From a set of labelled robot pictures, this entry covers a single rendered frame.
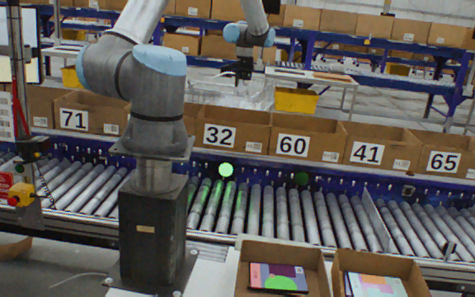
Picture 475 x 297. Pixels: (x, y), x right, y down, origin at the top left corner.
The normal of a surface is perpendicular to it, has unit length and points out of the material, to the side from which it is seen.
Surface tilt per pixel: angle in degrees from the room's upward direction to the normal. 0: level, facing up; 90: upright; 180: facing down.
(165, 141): 70
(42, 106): 90
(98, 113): 90
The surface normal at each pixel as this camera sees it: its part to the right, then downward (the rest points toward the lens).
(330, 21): -0.09, 0.33
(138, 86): -0.44, 0.24
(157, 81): 0.16, 0.34
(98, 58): -0.29, -0.36
